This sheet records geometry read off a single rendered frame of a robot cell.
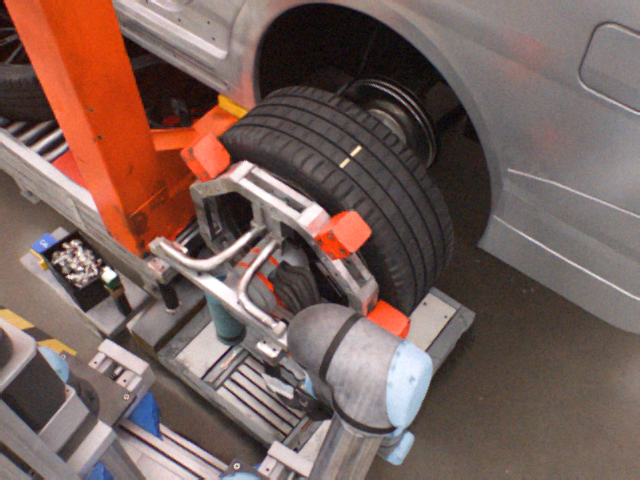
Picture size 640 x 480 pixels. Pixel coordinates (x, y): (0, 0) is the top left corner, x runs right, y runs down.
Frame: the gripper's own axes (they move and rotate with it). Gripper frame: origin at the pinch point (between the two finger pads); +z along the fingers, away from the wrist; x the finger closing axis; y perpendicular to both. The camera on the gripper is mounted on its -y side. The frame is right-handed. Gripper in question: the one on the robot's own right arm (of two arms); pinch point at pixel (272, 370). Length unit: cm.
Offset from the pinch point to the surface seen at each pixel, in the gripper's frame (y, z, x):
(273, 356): 12.0, -2.1, 1.3
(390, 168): 31, -3, -43
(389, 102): 15, 15, -76
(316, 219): 28.7, 3.6, -23.8
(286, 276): 21.0, 3.7, -12.3
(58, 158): -57, 140, -44
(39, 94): -40, 156, -56
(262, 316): 18.3, 3.2, -2.7
